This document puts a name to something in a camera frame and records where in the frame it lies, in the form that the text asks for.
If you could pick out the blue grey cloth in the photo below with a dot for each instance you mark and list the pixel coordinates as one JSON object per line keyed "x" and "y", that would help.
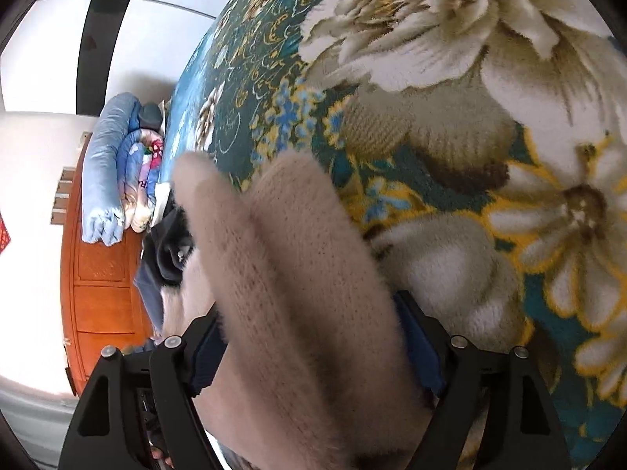
{"x": 147, "y": 293}

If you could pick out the wooden wall strips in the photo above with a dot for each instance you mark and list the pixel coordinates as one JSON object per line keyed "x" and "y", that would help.
{"x": 63, "y": 200}

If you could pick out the red wall decoration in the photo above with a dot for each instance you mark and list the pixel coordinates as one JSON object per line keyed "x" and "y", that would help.
{"x": 3, "y": 237}

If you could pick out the wooden headboard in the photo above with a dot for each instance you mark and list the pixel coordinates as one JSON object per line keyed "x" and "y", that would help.
{"x": 98, "y": 293}

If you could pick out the white glossy wardrobe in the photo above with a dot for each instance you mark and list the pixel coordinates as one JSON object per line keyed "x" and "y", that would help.
{"x": 49, "y": 58}

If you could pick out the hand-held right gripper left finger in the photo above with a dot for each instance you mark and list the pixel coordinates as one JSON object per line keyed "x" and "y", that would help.
{"x": 208, "y": 362}

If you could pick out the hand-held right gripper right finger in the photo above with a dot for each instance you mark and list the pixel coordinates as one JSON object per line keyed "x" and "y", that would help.
{"x": 421, "y": 347}

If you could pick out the teal floral bed blanket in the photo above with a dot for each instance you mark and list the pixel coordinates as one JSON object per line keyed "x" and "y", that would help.
{"x": 441, "y": 156}

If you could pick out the folded floral quilt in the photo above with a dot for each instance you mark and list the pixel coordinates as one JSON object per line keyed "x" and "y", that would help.
{"x": 139, "y": 191}

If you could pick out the dark grey garment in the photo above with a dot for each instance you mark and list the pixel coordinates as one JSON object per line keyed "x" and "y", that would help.
{"x": 166, "y": 254}

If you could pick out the fuzzy beige sweater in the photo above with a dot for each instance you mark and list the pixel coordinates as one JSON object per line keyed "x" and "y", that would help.
{"x": 294, "y": 303}

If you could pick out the dark pillow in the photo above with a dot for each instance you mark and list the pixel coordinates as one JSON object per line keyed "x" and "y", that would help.
{"x": 149, "y": 115}

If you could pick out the folded light blue quilt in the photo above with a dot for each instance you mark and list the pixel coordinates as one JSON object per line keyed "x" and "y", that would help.
{"x": 100, "y": 171}

